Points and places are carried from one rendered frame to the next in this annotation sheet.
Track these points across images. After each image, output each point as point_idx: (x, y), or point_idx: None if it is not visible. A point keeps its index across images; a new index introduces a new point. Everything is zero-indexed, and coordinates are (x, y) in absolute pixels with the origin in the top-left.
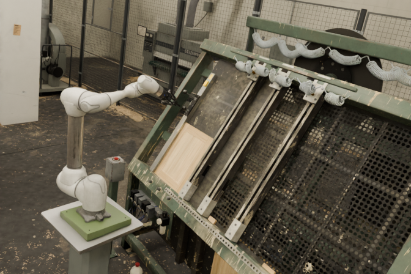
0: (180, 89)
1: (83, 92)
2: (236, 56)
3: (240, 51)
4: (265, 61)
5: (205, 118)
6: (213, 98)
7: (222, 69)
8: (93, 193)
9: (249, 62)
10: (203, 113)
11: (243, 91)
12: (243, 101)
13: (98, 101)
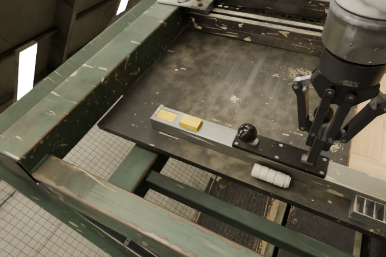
0: (201, 236)
1: None
2: (136, 37)
3: (123, 33)
4: None
5: (309, 116)
6: (237, 108)
7: (141, 106)
8: None
9: (166, 13)
10: (292, 125)
11: (234, 20)
12: (260, 15)
13: None
